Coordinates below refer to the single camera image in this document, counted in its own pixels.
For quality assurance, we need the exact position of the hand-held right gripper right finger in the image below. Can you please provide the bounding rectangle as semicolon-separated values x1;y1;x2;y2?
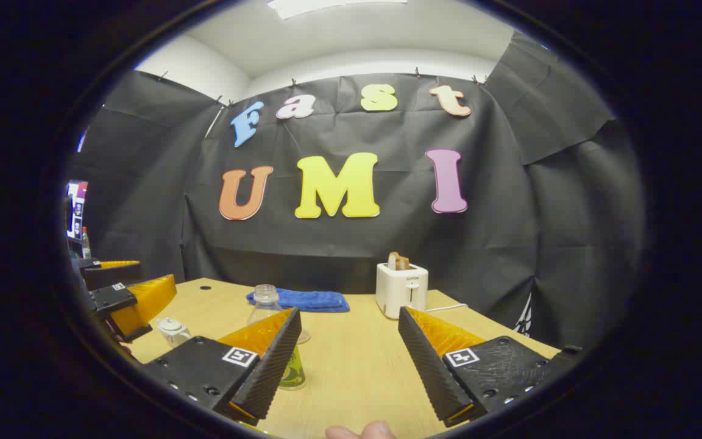
397;306;583;427

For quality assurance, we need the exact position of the blue towel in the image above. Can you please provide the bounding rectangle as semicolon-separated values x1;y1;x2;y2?
246;288;350;313

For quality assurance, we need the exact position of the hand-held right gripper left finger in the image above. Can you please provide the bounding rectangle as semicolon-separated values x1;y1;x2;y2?
142;307;303;426

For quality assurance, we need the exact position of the black backdrop cloth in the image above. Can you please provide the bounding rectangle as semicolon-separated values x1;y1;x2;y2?
68;30;645;351

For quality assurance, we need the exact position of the ceiling light panel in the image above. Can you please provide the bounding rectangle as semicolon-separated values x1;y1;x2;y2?
267;0;408;20

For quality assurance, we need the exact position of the white toaster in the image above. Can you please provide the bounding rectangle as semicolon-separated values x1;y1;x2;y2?
375;262;430;319

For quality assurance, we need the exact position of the white teacup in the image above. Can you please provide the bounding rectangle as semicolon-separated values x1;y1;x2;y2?
159;323;193;349

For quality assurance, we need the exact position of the clear green label water bottle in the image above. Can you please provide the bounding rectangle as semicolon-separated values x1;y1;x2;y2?
247;284;307;391

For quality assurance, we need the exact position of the computer monitor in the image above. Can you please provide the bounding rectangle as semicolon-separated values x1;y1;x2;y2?
66;180;89;240

